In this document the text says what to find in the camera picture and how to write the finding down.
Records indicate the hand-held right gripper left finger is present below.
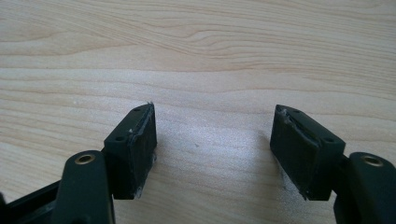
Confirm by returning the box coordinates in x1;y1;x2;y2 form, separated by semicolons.
103;102;158;201

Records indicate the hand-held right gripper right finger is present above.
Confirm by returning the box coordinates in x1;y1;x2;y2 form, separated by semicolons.
269;105;347;202

